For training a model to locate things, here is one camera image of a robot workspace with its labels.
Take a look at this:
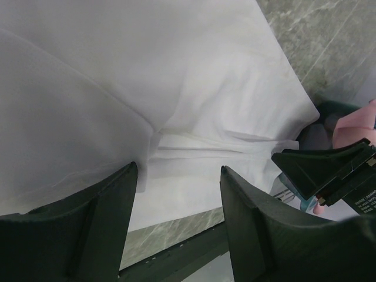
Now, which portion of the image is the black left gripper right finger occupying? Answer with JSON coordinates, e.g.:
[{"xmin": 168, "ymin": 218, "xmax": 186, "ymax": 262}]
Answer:
[{"xmin": 220, "ymin": 166, "xmax": 375, "ymax": 281}]

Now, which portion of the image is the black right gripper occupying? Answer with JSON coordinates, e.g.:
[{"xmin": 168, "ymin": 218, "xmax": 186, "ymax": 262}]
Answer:
[{"xmin": 271, "ymin": 138, "xmax": 375, "ymax": 206}]

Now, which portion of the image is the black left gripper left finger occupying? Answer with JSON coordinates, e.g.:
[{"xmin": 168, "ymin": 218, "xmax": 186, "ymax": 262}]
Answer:
[{"xmin": 1, "ymin": 163, "xmax": 137, "ymax": 281}]

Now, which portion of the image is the white t shirt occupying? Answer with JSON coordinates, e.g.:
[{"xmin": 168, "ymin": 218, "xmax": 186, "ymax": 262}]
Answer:
[{"xmin": 1, "ymin": 1, "xmax": 319, "ymax": 230}]

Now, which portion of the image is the pink t shirt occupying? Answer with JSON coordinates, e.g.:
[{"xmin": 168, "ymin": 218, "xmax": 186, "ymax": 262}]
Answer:
[{"xmin": 312, "ymin": 98, "xmax": 376, "ymax": 215}]

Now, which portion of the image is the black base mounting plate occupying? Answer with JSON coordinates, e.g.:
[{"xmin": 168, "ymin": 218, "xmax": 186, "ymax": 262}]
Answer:
[{"xmin": 118, "ymin": 222, "xmax": 229, "ymax": 281}]

